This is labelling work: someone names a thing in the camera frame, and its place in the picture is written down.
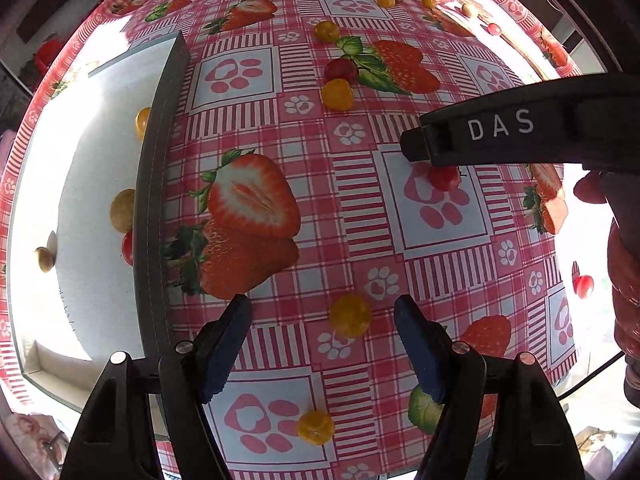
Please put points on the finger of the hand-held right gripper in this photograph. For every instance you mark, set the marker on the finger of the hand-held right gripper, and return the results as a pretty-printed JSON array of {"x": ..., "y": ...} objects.
[{"x": 415, "y": 144}]

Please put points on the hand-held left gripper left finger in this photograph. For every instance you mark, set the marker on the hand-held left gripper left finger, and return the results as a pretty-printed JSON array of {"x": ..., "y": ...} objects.
[{"x": 225, "y": 347}]

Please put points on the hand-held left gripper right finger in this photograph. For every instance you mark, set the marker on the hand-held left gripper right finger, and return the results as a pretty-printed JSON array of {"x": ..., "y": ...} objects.
[{"x": 419, "y": 352}]

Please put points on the white box with grey rim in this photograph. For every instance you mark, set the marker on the white box with grey rim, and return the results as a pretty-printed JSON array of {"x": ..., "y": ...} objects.
[{"x": 155, "y": 210}]

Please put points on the pink cherry tomato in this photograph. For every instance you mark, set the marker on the pink cherry tomato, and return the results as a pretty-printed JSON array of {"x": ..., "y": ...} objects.
[{"x": 494, "y": 28}]

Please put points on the red plastic container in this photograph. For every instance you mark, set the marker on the red plastic container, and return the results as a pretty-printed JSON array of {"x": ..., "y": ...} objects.
[{"x": 47, "y": 52}]

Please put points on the person's right hand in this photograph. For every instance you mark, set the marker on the person's right hand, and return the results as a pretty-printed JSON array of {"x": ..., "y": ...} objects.
[{"x": 589, "y": 187}]

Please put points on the person's right forearm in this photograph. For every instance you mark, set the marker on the person's right forearm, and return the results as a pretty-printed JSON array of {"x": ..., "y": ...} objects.
[{"x": 626, "y": 305}]

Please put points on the red cherry tomato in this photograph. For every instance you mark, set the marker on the red cherry tomato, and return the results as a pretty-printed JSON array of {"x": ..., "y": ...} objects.
[
  {"x": 341, "y": 70},
  {"x": 583, "y": 285},
  {"x": 445, "y": 179},
  {"x": 128, "y": 248}
]

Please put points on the olive cherry tomato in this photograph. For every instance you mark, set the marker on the olive cherry tomato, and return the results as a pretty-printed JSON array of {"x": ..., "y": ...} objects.
[{"x": 45, "y": 259}]

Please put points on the strawberry print pink tablecloth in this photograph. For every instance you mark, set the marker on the strawberry print pink tablecloth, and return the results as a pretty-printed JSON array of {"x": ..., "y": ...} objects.
[{"x": 350, "y": 200}]

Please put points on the tan cherry tomato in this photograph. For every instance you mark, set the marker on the tan cherry tomato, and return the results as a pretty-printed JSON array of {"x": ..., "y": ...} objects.
[{"x": 469, "y": 9}]

